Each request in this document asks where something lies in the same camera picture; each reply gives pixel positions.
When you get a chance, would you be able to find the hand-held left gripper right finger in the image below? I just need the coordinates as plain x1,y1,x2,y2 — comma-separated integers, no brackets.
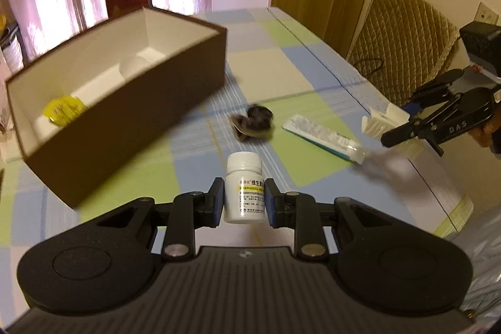
265,179,392,262

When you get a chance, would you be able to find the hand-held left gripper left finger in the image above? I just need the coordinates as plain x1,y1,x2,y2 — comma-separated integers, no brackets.
96,177,225,262

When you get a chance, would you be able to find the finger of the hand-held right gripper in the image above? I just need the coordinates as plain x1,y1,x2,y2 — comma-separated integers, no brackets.
407,69,466,118
381,114,440,149

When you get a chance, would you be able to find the white pill bottle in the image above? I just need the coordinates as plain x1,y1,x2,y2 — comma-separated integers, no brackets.
224,152,267,224

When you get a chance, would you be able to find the brown cardboard box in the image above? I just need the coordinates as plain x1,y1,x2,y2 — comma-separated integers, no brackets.
6,6,228,208

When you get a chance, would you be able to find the yellow snack packet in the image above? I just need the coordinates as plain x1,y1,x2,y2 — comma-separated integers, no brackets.
42,95,89,126

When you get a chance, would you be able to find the person's right hand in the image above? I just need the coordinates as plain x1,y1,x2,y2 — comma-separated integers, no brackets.
472,116,501,155

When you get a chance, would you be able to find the chair with quilted cover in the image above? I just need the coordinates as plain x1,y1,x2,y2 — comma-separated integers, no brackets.
346,0,460,108

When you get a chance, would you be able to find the white tube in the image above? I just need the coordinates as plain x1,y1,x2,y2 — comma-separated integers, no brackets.
282,114,370,164

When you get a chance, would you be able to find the dark hair scrunchie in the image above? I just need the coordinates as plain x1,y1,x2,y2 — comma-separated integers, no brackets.
231,103,275,141

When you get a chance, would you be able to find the checked tablecloth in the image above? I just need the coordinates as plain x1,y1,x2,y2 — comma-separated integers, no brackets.
0,7,474,303

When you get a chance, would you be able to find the beige wall socket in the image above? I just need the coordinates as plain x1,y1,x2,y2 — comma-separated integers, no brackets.
474,1,499,23

